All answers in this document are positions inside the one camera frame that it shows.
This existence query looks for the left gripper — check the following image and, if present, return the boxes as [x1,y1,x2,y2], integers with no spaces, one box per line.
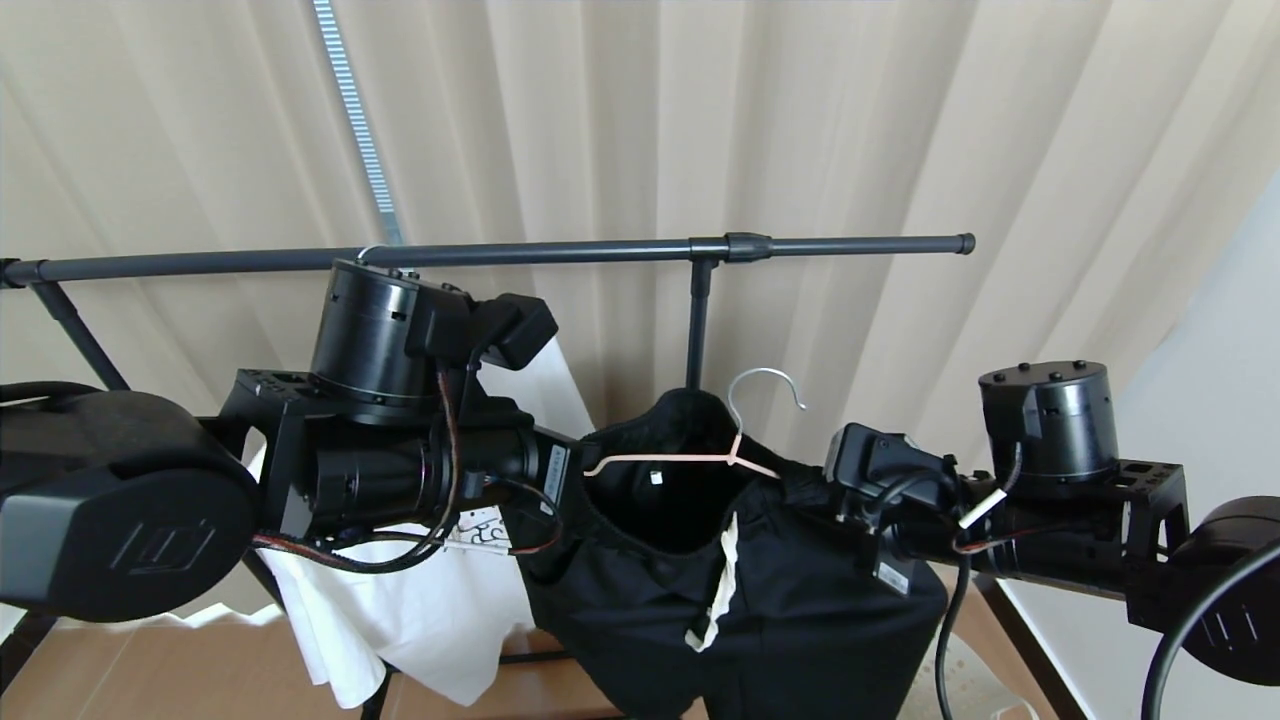
[350,420,573,526]

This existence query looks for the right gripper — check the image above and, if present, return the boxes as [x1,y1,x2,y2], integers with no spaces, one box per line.
[868,498,1051,601]

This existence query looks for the black shorts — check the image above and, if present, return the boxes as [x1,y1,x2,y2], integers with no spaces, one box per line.
[520,388,949,720]

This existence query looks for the white laundry basket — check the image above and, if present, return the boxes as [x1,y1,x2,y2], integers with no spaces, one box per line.
[905,625,1036,720]

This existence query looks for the black clothes rack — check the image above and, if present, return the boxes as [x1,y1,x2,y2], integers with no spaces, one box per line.
[0,233,976,720]

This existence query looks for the white printed t-shirt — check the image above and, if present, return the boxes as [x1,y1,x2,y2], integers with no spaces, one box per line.
[255,335,596,709]

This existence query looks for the beige curtain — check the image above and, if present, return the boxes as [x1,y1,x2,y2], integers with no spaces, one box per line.
[0,0,1280,631]

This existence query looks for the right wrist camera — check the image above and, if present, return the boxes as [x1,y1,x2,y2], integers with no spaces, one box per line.
[825,422,966,506]

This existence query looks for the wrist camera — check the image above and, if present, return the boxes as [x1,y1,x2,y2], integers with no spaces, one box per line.
[825,422,966,506]
[430,292,559,373]

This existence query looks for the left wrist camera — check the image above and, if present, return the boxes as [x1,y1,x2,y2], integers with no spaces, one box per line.
[430,292,559,373]

